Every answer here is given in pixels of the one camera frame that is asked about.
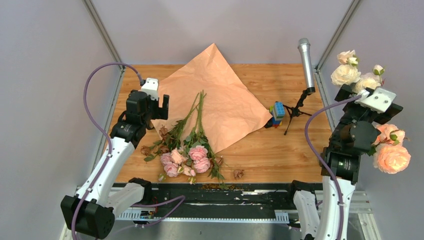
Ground brown kraft wrapping paper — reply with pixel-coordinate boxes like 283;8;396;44
152;44;272;153

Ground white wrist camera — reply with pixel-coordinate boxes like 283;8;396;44
140;77;159;101
354;87;397;114

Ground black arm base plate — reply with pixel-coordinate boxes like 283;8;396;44
141;183;299;222

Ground peach roses in vase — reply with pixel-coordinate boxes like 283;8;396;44
366;64;412;175

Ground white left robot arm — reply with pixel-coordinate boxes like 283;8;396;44
60;90;170;240

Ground dried brown rose head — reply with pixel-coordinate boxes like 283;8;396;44
233;169;245;180

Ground white roses stem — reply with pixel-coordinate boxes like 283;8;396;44
330;49;385;93

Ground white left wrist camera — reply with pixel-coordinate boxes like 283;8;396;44
140;77;159;101

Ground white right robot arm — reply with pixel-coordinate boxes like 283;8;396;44
285;84;403;240

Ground rose bouquet with green leaves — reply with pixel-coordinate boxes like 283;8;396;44
140;90;229;190

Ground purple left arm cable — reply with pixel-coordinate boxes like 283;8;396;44
70;62;186;240

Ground white slotted cable duct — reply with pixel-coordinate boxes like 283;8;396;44
116;208;290;224

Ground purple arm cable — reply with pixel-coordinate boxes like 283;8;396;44
70;62;186;240
304;95;363;240

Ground silver microphone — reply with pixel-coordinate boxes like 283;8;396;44
297;38;316;95

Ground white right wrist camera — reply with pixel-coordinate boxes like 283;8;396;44
354;87;397;114

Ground blue toy brick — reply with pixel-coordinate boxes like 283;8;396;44
272;101;286;121

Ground multicolour toy brick stack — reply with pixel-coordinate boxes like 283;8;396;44
264;106;282;129

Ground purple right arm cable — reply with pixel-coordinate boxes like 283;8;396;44
304;95;363;240

